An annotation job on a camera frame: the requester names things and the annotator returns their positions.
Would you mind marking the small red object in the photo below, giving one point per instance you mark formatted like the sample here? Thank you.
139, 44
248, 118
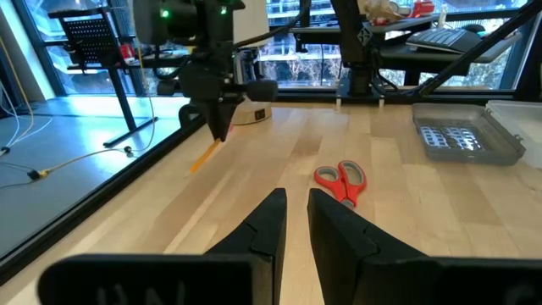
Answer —
127, 53

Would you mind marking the black computer mouse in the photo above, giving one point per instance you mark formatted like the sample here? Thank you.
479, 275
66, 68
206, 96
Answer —
473, 29

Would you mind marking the black perforated panel desk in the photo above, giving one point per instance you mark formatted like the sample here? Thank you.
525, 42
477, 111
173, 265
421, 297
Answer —
89, 38

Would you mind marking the black aluminium table frame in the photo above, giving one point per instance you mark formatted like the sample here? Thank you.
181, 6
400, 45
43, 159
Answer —
106, 192

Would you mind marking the white bottle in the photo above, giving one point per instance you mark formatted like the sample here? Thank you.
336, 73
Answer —
443, 16

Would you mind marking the orange pencil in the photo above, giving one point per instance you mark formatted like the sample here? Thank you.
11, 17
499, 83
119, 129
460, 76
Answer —
205, 156

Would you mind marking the red container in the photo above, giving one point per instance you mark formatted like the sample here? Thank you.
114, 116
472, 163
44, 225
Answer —
423, 7

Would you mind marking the red grey scissors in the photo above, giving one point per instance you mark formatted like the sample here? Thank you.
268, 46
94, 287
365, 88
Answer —
346, 192

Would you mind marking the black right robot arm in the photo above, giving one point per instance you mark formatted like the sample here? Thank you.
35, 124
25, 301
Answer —
186, 21

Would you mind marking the crumpled paper bag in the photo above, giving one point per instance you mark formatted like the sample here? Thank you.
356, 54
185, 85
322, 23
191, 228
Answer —
379, 10

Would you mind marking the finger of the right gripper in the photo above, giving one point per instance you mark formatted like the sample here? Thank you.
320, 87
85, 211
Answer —
219, 118

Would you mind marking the white shade lamp wooden base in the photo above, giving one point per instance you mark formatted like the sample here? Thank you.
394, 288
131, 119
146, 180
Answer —
254, 115

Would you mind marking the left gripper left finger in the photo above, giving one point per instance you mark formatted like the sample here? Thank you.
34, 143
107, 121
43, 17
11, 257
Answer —
254, 271

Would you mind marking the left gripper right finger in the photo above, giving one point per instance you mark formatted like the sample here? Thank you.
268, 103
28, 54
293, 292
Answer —
360, 271

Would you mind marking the translucent pencil box grey lid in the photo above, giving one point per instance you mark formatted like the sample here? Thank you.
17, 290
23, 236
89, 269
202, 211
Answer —
449, 156

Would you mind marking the black laptop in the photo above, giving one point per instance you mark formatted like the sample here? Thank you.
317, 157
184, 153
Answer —
444, 40

